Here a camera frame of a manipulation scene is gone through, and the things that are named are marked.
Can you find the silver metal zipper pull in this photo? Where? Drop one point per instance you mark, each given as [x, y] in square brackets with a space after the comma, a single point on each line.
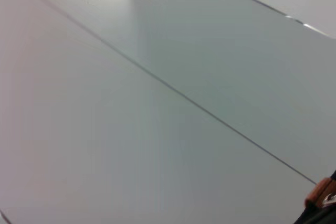
[329, 200]

